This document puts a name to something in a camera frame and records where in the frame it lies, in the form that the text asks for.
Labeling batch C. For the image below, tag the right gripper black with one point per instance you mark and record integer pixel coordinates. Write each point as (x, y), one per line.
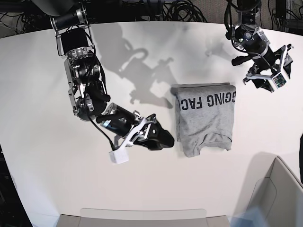
(152, 136)

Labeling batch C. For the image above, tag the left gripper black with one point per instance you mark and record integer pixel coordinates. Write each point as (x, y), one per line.
(272, 78)

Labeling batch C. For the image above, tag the grey T-shirt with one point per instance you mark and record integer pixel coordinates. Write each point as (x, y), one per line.
(204, 116)

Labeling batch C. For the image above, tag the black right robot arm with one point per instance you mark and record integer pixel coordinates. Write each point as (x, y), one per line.
(88, 94)

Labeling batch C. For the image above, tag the grey tray bottom edge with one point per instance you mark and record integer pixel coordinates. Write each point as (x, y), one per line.
(90, 217)

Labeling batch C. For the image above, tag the blue translucent object corner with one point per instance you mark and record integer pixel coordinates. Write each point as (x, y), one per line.
(252, 217)

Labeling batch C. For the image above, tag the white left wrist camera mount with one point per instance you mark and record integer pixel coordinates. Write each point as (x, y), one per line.
(268, 57)

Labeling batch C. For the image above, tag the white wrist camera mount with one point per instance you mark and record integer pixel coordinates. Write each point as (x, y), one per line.
(268, 57)
(124, 127)

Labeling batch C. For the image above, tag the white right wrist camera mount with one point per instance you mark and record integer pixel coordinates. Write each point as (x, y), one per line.
(124, 127)

